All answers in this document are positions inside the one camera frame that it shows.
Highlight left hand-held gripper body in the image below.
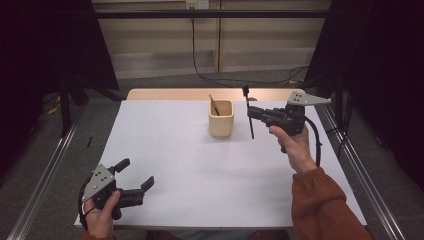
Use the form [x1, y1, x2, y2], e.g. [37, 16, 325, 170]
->
[81, 163, 146, 221]

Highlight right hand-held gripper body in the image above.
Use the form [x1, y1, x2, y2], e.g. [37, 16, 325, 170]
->
[263, 91, 333, 137]

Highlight black brush with flat head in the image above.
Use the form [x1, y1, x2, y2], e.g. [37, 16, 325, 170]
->
[241, 84, 256, 140]

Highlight beige square cup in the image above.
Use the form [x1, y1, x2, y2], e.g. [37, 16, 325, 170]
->
[208, 99, 235, 138]

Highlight black brush with beige tip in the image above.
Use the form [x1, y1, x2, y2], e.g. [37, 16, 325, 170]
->
[208, 93, 221, 117]

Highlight person's left hand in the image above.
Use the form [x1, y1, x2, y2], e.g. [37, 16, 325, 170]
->
[82, 189, 122, 240]

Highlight person's right hand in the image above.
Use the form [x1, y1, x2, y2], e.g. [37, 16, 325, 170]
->
[268, 124, 318, 175]

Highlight white table mat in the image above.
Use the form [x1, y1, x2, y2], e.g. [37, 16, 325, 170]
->
[73, 99, 368, 230]

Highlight black metal stand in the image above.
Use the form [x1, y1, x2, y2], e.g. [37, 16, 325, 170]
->
[58, 74, 74, 138]

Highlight wooden table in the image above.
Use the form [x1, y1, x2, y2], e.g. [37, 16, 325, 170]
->
[125, 87, 310, 102]

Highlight black curtain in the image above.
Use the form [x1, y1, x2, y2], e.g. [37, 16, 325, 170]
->
[0, 0, 120, 174]
[303, 0, 424, 193]

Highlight black horizontal bar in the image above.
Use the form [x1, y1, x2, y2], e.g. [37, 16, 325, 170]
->
[94, 9, 332, 20]

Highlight right hand-held gripper cable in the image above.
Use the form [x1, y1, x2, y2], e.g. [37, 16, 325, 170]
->
[304, 116, 324, 168]

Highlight black floor cables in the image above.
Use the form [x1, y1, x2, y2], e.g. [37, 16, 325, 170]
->
[327, 96, 355, 158]

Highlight aluminium floor rail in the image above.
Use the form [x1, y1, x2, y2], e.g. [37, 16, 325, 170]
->
[5, 109, 84, 240]
[319, 102, 407, 240]

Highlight long black wall cable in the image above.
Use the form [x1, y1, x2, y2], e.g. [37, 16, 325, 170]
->
[191, 6, 311, 88]

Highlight white wall socket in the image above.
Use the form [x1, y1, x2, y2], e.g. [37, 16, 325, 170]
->
[185, 0, 210, 10]

